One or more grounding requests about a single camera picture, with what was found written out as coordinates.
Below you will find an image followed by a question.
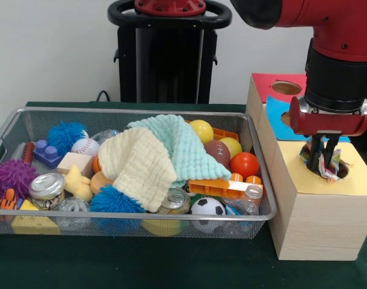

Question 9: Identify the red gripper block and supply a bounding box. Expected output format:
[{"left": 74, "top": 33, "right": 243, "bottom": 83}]
[{"left": 289, "top": 96, "right": 367, "bottom": 172}]

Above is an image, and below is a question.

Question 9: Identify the white cloth with colourful spots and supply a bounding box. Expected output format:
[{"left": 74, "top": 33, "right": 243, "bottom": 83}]
[{"left": 298, "top": 141, "right": 350, "bottom": 183}]

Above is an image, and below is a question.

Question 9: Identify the mint green knitted cloth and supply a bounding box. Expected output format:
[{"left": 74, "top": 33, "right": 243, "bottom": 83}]
[{"left": 127, "top": 114, "right": 232, "bottom": 189}]

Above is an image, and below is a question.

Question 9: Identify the cream knitted cloth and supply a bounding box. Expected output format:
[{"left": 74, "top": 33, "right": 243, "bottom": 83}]
[{"left": 97, "top": 126, "right": 178, "bottom": 213}]

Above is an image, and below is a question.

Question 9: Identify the wooden box with three holes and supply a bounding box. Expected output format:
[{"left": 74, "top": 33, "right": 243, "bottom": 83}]
[{"left": 245, "top": 73, "right": 367, "bottom": 261}]

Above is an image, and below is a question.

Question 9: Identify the metal mesh bin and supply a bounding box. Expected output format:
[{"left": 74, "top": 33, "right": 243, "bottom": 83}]
[{"left": 0, "top": 107, "right": 277, "bottom": 240}]

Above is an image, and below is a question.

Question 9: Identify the orange ball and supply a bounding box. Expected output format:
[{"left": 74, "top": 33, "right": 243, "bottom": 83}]
[{"left": 230, "top": 152, "right": 260, "bottom": 179}]

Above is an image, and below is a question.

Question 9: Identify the brown toy football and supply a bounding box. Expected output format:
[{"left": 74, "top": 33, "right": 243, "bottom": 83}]
[{"left": 204, "top": 140, "right": 232, "bottom": 168}]

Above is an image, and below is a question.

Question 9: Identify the orange toy building brick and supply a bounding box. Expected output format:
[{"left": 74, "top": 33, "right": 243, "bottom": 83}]
[{"left": 188, "top": 173, "right": 262, "bottom": 198}]

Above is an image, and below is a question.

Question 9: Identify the large yellow ball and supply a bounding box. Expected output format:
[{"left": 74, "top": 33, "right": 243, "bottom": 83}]
[{"left": 189, "top": 119, "right": 215, "bottom": 145}]

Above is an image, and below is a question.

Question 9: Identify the small soccer ball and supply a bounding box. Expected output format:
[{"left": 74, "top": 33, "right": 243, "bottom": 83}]
[{"left": 191, "top": 197, "right": 226, "bottom": 216}]

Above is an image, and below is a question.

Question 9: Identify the dark green tablecloth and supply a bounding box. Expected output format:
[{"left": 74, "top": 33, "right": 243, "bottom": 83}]
[{"left": 0, "top": 101, "right": 367, "bottom": 289}]

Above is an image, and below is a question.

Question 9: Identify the blue spiky ball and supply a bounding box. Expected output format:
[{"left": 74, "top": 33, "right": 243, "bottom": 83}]
[
  {"left": 89, "top": 184, "right": 147, "bottom": 214},
  {"left": 47, "top": 120, "right": 88, "bottom": 156}
]

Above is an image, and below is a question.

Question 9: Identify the purple spiky ball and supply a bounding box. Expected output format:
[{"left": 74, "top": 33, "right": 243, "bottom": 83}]
[{"left": 0, "top": 158, "right": 39, "bottom": 199}]

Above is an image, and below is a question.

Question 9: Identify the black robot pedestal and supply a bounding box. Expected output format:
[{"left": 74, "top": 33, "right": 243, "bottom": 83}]
[{"left": 107, "top": 0, "right": 232, "bottom": 105}]

